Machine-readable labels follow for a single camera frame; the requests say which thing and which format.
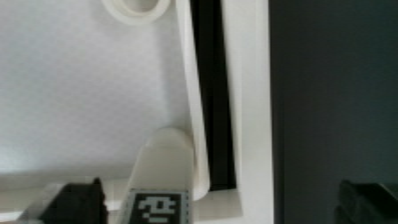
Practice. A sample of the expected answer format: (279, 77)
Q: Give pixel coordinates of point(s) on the white desk leg with tag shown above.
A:
(157, 202)

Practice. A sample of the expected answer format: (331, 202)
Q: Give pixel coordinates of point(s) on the white desk tabletop tray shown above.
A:
(98, 85)

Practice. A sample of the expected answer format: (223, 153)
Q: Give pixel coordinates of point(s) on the white front fence rail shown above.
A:
(233, 51)

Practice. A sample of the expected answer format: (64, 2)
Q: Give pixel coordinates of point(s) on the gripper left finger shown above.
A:
(70, 205)

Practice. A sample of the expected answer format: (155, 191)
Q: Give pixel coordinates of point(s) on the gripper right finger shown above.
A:
(368, 203)

